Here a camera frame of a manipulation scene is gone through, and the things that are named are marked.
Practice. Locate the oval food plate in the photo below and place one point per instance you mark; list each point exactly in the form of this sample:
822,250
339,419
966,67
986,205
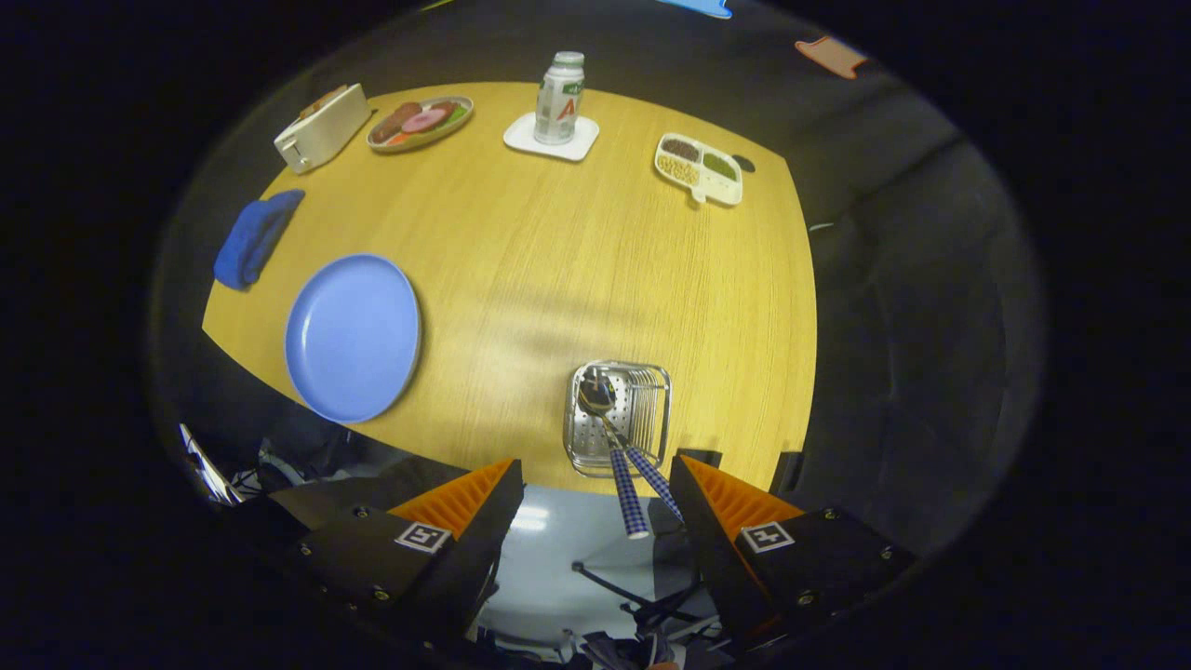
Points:
437,135

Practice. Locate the white toaster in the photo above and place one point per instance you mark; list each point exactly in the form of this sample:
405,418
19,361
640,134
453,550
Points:
326,140

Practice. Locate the white green drink bottle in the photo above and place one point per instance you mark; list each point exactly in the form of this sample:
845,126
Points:
558,102

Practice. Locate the red tomato slice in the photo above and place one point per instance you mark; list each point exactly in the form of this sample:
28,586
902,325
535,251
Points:
402,140

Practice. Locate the black round desk grommet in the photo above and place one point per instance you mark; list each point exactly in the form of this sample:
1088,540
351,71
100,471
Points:
744,164

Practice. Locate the blue folded towel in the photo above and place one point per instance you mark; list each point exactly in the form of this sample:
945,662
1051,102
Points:
247,242

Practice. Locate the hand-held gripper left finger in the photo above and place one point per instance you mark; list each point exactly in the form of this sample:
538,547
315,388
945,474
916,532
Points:
475,558

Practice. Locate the large brown meat piece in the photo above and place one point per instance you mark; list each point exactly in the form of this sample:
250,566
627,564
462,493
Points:
393,121

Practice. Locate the white divided snack tray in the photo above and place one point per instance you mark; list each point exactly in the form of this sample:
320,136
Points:
721,191

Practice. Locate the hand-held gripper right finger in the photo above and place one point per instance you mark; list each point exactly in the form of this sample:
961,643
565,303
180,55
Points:
712,558

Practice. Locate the pink ham slice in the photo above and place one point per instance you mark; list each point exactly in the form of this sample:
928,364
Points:
424,121

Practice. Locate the blue round plate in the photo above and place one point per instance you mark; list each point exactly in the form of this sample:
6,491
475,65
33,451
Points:
354,340

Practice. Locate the green lettuce leaf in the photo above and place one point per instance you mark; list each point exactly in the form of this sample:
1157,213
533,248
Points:
458,113

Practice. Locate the small brown meat piece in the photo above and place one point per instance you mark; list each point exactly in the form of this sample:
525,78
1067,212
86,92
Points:
443,107

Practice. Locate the toast slice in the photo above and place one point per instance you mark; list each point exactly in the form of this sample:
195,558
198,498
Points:
316,98
330,104

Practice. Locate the black stand legs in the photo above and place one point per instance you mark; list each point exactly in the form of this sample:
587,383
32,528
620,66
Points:
614,584

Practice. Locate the white square coaster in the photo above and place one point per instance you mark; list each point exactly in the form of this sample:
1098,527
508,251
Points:
521,140

